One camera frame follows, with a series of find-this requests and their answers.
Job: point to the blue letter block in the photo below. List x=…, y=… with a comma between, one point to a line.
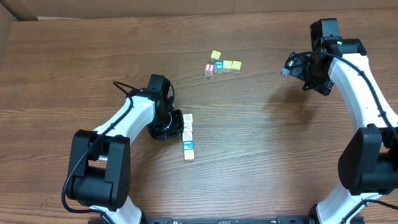
x=187, y=145
x=218, y=66

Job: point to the yellow block top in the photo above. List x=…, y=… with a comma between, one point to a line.
x=215, y=55

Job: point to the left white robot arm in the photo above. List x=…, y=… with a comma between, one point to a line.
x=99, y=170

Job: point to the white block red base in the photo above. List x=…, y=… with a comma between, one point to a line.
x=188, y=127

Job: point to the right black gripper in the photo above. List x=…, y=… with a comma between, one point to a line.
x=318, y=86

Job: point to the yellow block row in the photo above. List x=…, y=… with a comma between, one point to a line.
x=236, y=66
x=227, y=66

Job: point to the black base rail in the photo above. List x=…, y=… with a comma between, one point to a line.
x=279, y=220

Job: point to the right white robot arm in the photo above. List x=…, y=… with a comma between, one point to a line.
x=367, y=168

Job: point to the white block wavy pattern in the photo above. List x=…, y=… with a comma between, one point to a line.
x=187, y=136

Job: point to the yellow block middle row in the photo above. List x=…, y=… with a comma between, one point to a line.
x=227, y=66

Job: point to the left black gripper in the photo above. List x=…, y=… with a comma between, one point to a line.
x=173, y=125

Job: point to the red letter block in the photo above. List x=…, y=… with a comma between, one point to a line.
x=209, y=70

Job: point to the yellow block right row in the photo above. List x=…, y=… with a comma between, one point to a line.
x=236, y=66

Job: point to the white block green pattern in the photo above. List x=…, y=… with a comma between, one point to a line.
x=188, y=118

